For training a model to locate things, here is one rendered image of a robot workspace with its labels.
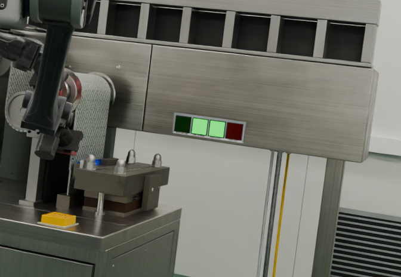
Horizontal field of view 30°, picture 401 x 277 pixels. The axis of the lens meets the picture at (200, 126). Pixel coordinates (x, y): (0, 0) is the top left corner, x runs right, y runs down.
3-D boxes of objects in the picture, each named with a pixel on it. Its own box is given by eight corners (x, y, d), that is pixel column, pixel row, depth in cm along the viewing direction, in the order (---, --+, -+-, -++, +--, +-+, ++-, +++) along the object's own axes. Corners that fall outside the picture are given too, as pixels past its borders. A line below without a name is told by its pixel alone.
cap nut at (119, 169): (111, 173, 222) (113, 157, 222) (116, 172, 226) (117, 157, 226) (122, 175, 221) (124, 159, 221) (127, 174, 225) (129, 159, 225)
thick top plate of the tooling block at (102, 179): (73, 188, 224) (76, 168, 223) (125, 177, 262) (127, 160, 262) (122, 196, 219) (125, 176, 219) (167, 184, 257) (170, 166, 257)
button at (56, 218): (40, 223, 201) (41, 214, 201) (52, 219, 208) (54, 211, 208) (63, 227, 199) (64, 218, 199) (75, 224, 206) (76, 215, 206)
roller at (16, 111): (3, 127, 234) (7, 89, 234) (43, 126, 259) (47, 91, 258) (37, 132, 231) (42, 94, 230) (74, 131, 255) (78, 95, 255)
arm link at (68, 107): (74, 99, 170) (27, 85, 168) (67, 123, 169) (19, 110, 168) (77, 110, 212) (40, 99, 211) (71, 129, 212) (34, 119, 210)
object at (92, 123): (68, 169, 228) (75, 109, 227) (100, 165, 251) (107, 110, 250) (70, 169, 228) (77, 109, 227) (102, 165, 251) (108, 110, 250)
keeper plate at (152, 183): (141, 209, 235) (145, 175, 235) (151, 206, 245) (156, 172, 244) (148, 211, 234) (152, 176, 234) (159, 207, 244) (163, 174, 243)
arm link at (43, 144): (74, 111, 208) (44, 102, 207) (62, 147, 203) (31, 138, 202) (70, 128, 219) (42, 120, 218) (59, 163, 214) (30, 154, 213)
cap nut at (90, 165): (80, 168, 224) (82, 153, 224) (86, 168, 228) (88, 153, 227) (92, 170, 223) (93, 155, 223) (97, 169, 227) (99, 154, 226)
